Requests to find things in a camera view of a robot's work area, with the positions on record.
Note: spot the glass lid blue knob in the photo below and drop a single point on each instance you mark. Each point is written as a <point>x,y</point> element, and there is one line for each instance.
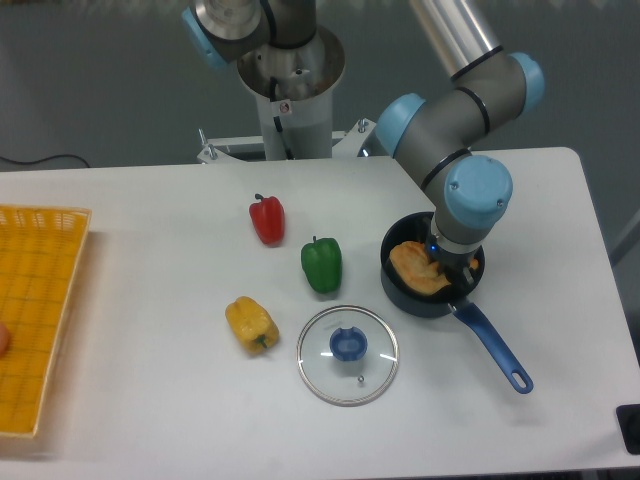
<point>347,355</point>

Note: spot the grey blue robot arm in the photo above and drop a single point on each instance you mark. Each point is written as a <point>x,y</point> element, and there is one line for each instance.
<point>431,141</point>

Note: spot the dark pan blue handle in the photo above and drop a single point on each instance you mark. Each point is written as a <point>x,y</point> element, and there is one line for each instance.
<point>449,300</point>

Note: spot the yellow bell pepper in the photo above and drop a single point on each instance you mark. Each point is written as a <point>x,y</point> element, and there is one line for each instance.
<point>252,325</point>

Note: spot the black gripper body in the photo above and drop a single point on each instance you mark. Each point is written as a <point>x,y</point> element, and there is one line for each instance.
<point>451,255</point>

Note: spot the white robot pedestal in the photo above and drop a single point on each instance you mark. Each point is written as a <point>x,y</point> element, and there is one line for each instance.
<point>293,90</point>

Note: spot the red bell pepper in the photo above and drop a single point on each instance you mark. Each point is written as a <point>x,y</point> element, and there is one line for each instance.
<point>268,218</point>

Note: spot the green bell pepper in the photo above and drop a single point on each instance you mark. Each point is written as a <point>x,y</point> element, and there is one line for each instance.
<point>321,262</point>

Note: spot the golden triangle bread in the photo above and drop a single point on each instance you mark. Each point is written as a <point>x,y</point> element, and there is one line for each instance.
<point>407,264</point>

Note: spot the yellow woven basket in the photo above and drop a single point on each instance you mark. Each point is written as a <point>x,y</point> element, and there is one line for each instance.
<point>41,248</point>

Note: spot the black device at table edge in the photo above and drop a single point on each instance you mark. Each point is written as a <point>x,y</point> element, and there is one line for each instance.
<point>628,417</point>

